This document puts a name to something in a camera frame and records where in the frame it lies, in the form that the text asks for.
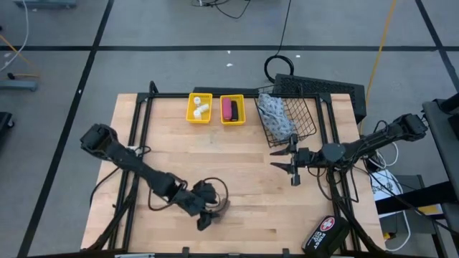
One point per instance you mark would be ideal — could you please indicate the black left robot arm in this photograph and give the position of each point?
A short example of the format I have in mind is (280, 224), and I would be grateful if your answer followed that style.
(125, 157)

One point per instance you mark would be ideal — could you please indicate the yellow plastic bin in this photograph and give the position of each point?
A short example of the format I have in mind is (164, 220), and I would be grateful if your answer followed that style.
(241, 111)
(190, 107)

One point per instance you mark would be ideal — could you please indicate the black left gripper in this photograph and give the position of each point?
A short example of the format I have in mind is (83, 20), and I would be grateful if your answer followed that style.
(190, 202)

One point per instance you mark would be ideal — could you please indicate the black metal table frame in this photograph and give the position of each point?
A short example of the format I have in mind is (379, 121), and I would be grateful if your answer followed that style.
(168, 95)

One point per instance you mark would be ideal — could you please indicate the black metal beam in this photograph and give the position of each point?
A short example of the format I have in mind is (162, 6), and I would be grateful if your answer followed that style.
(412, 199)

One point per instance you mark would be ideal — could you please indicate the grey desk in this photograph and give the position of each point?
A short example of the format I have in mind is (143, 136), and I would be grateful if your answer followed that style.
(441, 150)

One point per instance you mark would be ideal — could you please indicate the black floor object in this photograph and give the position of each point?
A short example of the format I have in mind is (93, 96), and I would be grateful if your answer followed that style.
(5, 122)

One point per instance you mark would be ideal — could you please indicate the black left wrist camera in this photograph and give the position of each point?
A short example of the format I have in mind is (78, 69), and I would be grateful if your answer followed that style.
(205, 191)

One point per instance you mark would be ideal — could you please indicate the grey-blue furniture foot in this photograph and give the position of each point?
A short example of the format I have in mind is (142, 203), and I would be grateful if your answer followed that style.
(18, 85)

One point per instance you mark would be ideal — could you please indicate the black first aid pouch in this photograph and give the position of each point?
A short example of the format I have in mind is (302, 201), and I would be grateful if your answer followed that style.
(324, 234)

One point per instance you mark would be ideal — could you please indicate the black perforated computer case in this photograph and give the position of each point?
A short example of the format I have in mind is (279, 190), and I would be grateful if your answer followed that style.
(322, 87)

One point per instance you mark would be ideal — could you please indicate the black rectangular block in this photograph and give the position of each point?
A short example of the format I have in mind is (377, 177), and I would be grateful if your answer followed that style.
(234, 111)

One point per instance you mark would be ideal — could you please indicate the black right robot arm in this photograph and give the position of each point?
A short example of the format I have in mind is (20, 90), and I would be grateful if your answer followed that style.
(376, 138)

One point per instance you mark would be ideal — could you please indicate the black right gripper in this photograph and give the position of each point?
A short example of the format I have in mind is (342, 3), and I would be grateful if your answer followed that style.
(305, 157)

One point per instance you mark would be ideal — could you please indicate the pink bandage roll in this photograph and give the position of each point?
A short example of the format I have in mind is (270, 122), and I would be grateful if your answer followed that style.
(227, 108)

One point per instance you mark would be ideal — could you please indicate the grey patterned cloth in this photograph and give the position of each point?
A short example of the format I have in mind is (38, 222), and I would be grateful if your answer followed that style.
(276, 118)

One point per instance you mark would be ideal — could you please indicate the white printed bag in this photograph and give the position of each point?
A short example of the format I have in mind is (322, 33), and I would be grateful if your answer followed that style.
(385, 186)

